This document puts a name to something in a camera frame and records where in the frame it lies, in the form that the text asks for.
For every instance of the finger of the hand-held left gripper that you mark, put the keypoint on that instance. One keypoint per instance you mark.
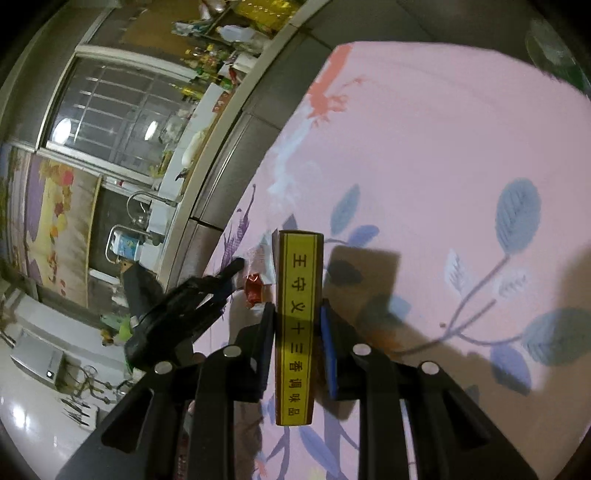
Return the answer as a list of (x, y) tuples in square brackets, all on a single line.
[(226, 272), (207, 314)]

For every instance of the steel kitchen cabinet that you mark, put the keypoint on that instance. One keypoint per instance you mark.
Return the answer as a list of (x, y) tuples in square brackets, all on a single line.
[(258, 115)]

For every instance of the white wall appliance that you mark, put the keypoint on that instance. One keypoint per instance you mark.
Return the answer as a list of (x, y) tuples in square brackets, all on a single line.
[(39, 360)]

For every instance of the white plate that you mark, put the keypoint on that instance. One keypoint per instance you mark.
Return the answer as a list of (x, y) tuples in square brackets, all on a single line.
[(190, 150)]

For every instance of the steel filter faucet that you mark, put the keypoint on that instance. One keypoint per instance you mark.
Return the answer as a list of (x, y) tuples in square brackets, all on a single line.
[(134, 228)]

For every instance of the yellow brown spice box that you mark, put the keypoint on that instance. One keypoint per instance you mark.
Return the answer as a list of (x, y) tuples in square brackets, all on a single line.
[(299, 323)]

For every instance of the large cooking oil bottle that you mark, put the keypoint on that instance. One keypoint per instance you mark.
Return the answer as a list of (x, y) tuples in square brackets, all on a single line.
[(263, 9)]

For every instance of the white plastic wrapper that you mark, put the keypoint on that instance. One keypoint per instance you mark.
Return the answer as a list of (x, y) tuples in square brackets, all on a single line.
[(261, 258)]

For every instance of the white blue water purifier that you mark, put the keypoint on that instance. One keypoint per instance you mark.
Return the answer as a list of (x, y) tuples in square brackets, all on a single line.
[(124, 244)]

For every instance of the barred window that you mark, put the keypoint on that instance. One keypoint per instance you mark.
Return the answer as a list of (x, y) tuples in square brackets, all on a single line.
[(115, 115)]

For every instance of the fruit wall poster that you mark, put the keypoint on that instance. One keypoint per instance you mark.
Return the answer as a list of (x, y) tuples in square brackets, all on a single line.
[(51, 217)]

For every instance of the green plastic bowl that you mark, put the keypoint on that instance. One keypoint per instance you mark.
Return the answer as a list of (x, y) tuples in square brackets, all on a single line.
[(123, 331)]

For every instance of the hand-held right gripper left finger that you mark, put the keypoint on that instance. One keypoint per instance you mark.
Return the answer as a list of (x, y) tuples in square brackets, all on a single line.
[(265, 350)]

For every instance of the red foil wrapper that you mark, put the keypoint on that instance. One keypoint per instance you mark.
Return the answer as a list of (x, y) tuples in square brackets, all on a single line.
[(254, 288)]

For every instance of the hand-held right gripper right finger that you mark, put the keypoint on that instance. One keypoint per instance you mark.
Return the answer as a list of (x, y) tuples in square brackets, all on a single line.
[(328, 350)]

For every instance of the pink floral tablecloth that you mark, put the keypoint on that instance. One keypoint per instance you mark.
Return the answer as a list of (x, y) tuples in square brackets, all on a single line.
[(438, 184)]

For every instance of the steel sink faucet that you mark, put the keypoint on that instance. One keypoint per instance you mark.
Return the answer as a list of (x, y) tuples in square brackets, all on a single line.
[(152, 198)]

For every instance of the row of condiment bottles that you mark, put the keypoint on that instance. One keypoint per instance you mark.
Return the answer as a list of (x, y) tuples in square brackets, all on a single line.
[(212, 64)]

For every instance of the hanging metal utensils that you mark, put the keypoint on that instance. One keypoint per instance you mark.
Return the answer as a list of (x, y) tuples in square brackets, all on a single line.
[(81, 397)]

